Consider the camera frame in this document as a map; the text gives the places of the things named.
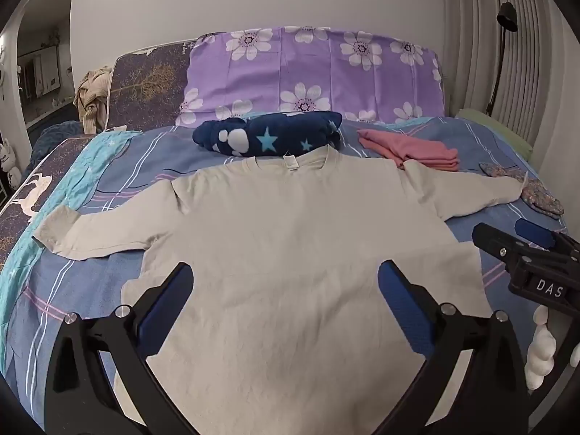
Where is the black floor lamp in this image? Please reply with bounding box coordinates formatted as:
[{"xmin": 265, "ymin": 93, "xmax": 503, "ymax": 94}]
[{"xmin": 486, "ymin": 2, "xmax": 518, "ymax": 116}]

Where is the person's right hand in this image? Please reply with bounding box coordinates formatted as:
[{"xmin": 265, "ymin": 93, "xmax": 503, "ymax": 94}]
[{"xmin": 525, "ymin": 304, "xmax": 558, "ymax": 390}]

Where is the white plush toy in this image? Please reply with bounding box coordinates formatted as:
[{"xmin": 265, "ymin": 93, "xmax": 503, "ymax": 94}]
[{"xmin": 0, "ymin": 138, "xmax": 22, "ymax": 186}]

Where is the dark tree print cushion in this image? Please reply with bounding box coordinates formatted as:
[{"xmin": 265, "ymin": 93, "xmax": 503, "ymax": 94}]
[{"xmin": 106, "ymin": 38, "xmax": 200, "ymax": 133}]

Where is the beige long sleeve shirt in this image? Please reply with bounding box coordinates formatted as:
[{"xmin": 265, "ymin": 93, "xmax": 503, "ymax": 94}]
[{"xmin": 33, "ymin": 147, "xmax": 526, "ymax": 435}]

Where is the beige knitted garment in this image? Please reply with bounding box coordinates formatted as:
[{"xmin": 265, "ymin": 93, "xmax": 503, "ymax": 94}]
[{"xmin": 75, "ymin": 67, "xmax": 113, "ymax": 134}]

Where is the navy star print blanket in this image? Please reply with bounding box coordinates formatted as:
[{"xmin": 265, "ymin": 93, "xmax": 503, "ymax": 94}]
[{"xmin": 192, "ymin": 111, "xmax": 344, "ymax": 158}]

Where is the folded pink garment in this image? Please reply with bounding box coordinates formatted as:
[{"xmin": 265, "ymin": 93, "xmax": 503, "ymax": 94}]
[{"xmin": 357, "ymin": 128, "xmax": 460, "ymax": 172}]

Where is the dark teal blanket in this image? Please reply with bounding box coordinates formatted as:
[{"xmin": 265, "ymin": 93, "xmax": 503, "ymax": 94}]
[{"xmin": 29, "ymin": 120, "xmax": 97, "ymax": 168}]

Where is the dark deer print quilt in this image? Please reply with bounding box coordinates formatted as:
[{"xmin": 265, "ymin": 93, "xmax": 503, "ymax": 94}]
[{"xmin": 0, "ymin": 138, "xmax": 98, "ymax": 273}]

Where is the purple floral pillow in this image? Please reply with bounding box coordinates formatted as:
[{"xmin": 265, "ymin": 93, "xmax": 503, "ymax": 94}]
[{"xmin": 176, "ymin": 26, "xmax": 445, "ymax": 128}]

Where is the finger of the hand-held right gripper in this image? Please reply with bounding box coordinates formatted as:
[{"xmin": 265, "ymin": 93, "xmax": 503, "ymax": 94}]
[
  {"xmin": 515, "ymin": 219, "xmax": 580, "ymax": 259},
  {"xmin": 472, "ymin": 223, "xmax": 567, "ymax": 266}
]

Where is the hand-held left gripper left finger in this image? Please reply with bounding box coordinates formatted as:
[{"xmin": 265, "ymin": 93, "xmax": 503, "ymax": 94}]
[{"xmin": 45, "ymin": 262, "xmax": 195, "ymax": 435}]

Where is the blue striped bed sheet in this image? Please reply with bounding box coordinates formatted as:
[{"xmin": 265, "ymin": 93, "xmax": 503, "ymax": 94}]
[{"xmin": 0, "ymin": 115, "xmax": 580, "ymax": 435}]

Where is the turquoise blanket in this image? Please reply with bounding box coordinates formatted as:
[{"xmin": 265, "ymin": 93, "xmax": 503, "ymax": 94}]
[{"xmin": 0, "ymin": 129, "xmax": 143, "ymax": 363}]

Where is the floral fabric pad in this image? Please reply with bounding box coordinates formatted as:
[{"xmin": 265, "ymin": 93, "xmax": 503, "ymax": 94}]
[
  {"xmin": 521, "ymin": 180, "xmax": 565, "ymax": 219},
  {"xmin": 479, "ymin": 161, "xmax": 526, "ymax": 178}
]

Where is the grey curtain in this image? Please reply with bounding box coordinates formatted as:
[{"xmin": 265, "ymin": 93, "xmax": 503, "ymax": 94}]
[{"xmin": 442, "ymin": 0, "xmax": 572, "ymax": 164}]

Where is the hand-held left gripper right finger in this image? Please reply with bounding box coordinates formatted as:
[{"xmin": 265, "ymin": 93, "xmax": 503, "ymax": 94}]
[{"xmin": 376, "ymin": 260, "xmax": 531, "ymax": 435}]

